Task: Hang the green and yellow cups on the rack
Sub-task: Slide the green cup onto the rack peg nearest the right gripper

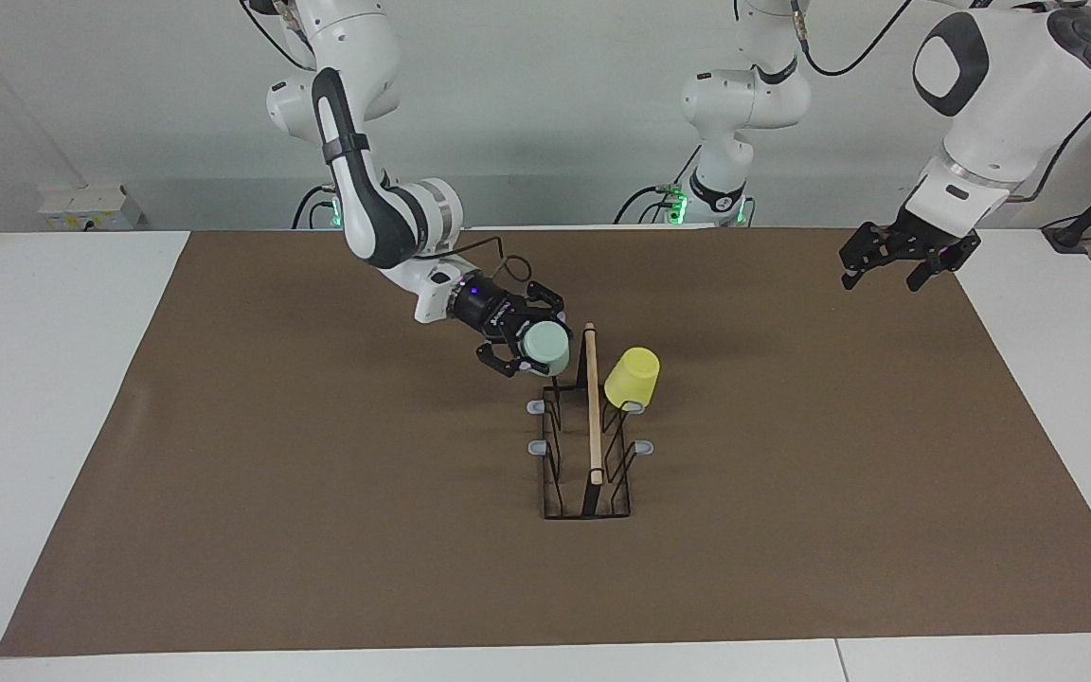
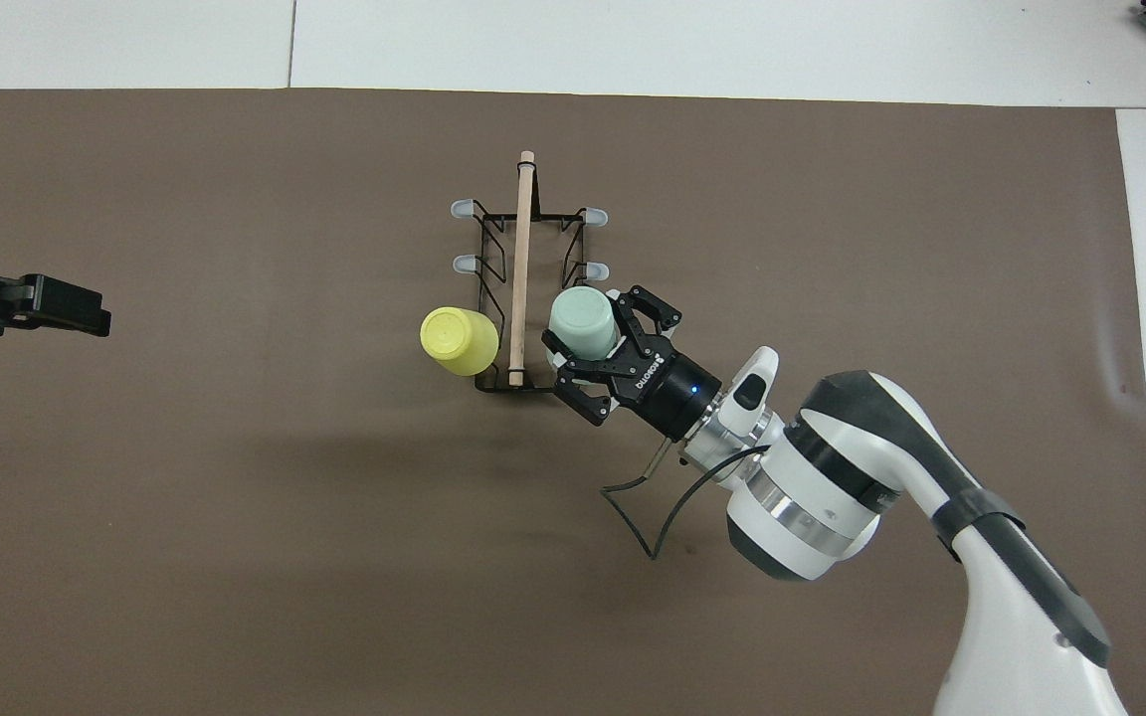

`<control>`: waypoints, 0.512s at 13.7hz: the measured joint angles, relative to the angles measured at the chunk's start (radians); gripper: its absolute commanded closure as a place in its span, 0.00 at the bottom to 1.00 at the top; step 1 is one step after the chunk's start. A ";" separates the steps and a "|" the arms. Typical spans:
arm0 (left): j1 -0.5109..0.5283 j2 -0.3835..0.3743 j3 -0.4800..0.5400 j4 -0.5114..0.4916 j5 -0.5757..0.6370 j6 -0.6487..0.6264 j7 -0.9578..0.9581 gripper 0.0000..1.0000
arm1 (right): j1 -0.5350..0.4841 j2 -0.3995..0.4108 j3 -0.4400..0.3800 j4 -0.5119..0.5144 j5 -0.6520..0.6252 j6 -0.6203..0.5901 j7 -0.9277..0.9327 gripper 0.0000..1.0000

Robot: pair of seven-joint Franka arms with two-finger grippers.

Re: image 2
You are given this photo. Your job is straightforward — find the black wire cup rack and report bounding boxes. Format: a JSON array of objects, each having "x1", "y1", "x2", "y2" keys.
[{"x1": 451, "y1": 150, "x2": 610, "y2": 395}]

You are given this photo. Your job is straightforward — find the brown table mat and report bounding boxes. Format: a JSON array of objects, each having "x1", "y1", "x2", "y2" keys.
[{"x1": 0, "y1": 88, "x2": 1146, "y2": 716}]

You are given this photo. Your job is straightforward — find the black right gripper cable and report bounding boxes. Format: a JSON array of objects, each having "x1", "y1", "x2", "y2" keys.
[{"x1": 600, "y1": 438, "x2": 773, "y2": 560}]

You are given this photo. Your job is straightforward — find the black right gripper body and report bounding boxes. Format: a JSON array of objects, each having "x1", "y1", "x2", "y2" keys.
[{"x1": 613, "y1": 341, "x2": 723, "y2": 443}]

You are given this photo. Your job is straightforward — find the green plastic cup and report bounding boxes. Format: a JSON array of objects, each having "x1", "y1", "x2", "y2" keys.
[{"x1": 545, "y1": 286, "x2": 624, "y2": 362}]

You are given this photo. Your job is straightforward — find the yellow plastic cup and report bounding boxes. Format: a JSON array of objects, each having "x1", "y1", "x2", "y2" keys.
[{"x1": 420, "y1": 306, "x2": 501, "y2": 378}]

